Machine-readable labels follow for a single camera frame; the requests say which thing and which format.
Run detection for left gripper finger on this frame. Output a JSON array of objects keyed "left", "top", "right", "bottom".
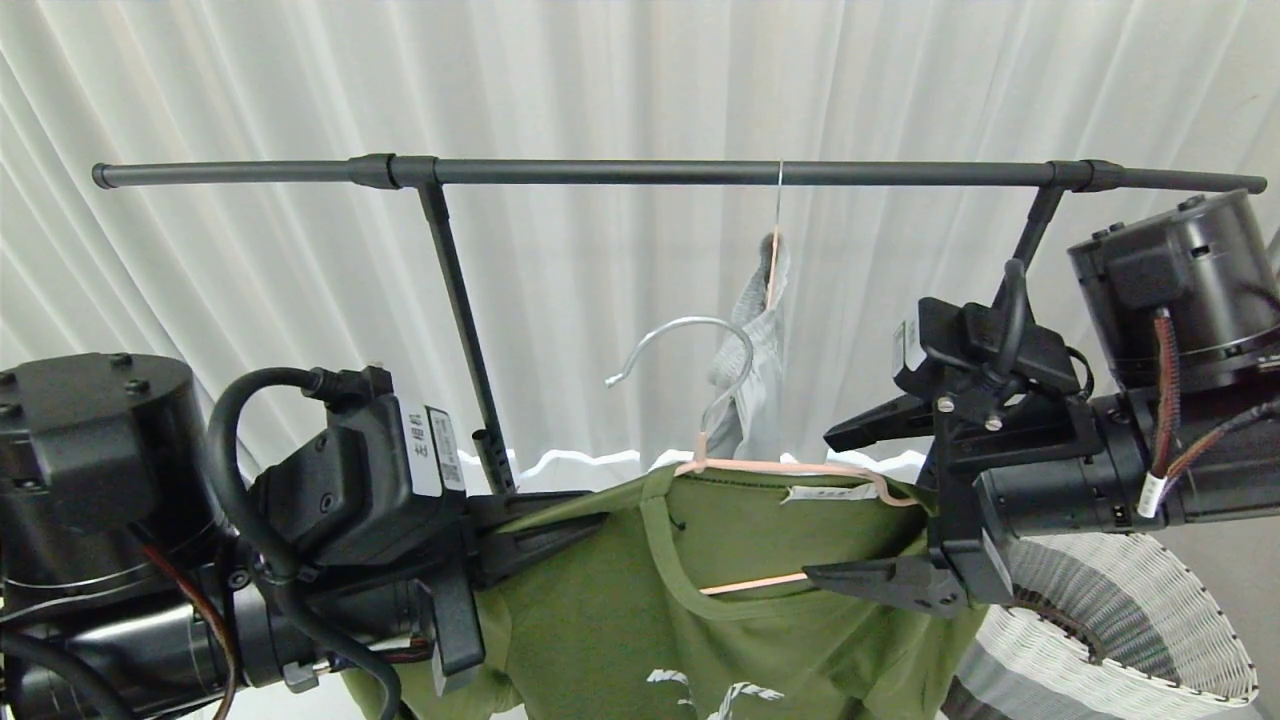
[
  {"left": 475, "top": 512, "right": 610, "bottom": 588},
  {"left": 465, "top": 488, "right": 599, "bottom": 523}
]

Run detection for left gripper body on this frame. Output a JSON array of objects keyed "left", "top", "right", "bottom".
[{"left": 235, "top": 520, "right": 488, "bottom": 698}]

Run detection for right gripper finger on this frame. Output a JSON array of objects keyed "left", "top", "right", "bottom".
[
  {"left": 803, "top": 555, "right": 968, "bottom": 617},
  {"left": 823, "top": 392, "right": 943, "bottom": 454}
]

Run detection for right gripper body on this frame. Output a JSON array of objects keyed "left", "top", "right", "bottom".
[{"left": 928, "top": 448, "right": 1153, "bottom": 607}]

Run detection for green garment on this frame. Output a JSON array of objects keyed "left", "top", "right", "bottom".
[{"left": 340, "top": 465, "right": 991, "bottom": 720}]

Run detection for pink clothes hanger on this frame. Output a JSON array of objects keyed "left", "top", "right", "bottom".
[
  {"left": 605, "top": 317, "right": 922, "bottom": 597},
  {"left": 763, "top": 160, "right": 786, "bottom": 311}
]

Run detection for pale grey shorts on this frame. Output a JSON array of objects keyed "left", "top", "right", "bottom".
[{"left": 705, "top": 232, "right": 791, "bottom": 461}]

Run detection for white laundry basket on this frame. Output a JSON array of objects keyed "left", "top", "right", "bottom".
[{"left": 940, "top": 530, "right": 1259, "bottom": 720}]

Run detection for black clothes rack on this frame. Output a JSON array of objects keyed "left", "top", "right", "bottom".
[{"left": 92, "top": 153, "right": 1267, "bottom": 498}]

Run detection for white curtain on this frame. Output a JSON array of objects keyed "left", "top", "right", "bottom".
[{"left": 0, "top": 0, "right": 1280, "bottom": 491}]

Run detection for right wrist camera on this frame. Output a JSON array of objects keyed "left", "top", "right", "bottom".
[{"left": 892, "top": 295, "right": 1101, "bottom": 473}]

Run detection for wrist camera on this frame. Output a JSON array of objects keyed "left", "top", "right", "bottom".
[
  {"left": 250, "top": 365, "right": 469, "bottom": 573},
  {"left": 892, "top": 295, "right": 1101, "bottom": 473}
]

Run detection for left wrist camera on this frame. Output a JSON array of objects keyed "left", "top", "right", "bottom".
[{"left": 250, "top": 365, "right": 469, "bottom": 573}]

